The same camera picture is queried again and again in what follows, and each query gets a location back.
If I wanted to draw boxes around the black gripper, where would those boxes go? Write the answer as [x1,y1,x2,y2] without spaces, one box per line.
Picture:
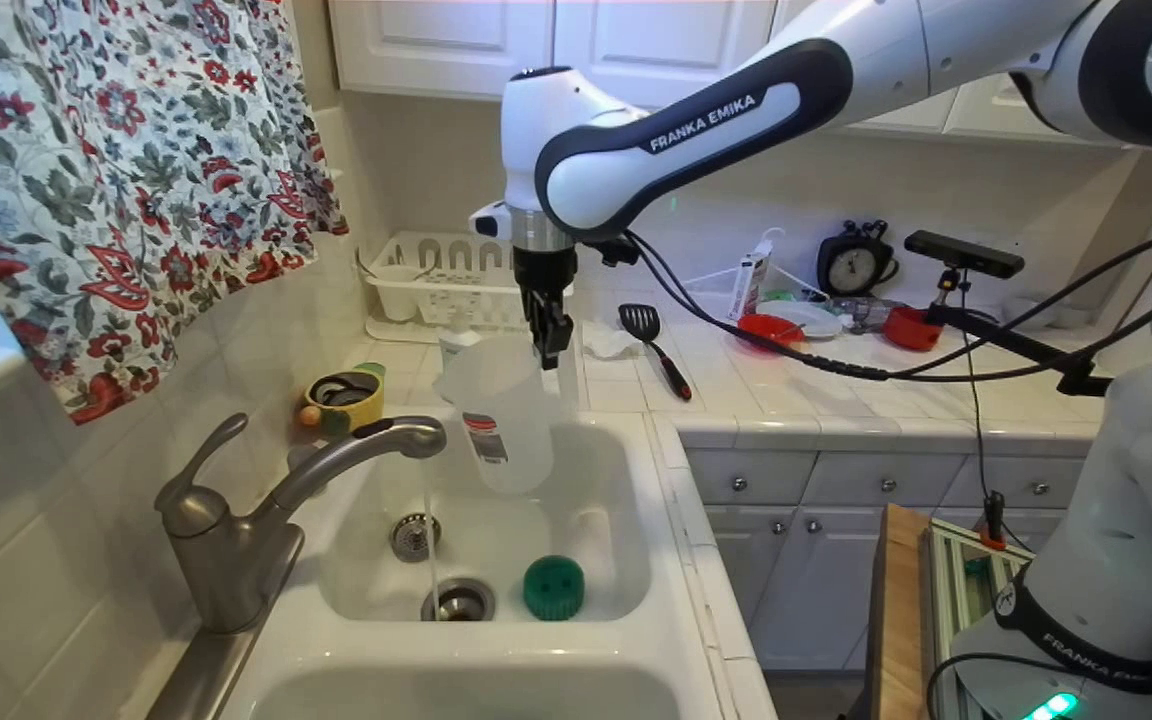
[510,244,584,378]

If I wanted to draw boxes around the black spatula with red trim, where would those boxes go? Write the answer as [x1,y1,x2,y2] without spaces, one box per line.
[618,299,698,410]

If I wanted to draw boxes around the white dish rack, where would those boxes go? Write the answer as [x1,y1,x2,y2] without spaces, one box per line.
[358,227,533,342]

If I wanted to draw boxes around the white double kitchen sink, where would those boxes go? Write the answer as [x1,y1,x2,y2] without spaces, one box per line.
[215,398,742,720]

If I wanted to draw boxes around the white tall bottle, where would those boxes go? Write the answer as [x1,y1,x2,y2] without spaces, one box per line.
[734,227,785,325]

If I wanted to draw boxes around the yellow sponge holder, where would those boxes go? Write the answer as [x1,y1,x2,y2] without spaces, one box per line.
[289,360,394,450]

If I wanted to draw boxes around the green round scrubber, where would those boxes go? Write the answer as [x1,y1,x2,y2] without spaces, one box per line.
[522,553,592,623]

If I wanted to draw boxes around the metal sink strainer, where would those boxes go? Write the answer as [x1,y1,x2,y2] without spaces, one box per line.
[415,571,500,629]

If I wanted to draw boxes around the white upper cabinet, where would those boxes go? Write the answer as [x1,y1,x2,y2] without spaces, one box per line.
[323,0,1140,148]

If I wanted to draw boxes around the black round clock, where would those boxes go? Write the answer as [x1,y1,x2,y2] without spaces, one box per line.
[812,216,900,299]

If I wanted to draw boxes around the red cup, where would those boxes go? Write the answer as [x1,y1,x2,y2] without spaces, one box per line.
[881,299,950,356]

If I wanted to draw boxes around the white drawer cabinet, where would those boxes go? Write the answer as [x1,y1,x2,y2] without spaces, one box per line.
[678,435,1104,677]

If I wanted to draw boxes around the brushed metal faucet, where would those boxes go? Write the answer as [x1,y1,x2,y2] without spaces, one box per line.
[145,410,451,720]

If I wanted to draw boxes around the wooden board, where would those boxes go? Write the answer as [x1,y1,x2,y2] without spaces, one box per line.
[863,502,936,720]

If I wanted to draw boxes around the wide floral curtain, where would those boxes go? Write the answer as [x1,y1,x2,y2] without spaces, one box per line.
[0,0,354,431]

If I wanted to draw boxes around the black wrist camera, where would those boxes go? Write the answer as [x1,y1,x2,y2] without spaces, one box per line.
[596,227,646,269]

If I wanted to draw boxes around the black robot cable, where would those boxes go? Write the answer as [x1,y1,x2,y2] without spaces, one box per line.
[620,227,1152,393]

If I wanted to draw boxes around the metal sink drain ring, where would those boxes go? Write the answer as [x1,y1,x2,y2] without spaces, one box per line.
[385,507,448,569]

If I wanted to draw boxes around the black stereo camera bar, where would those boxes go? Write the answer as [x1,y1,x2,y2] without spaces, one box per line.
[900,223,1030,283]

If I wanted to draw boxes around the thin black cable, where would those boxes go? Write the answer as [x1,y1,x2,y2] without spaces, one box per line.
[962,282,1013,553]

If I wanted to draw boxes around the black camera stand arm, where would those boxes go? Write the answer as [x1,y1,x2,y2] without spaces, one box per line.
[926,266,1116,401]

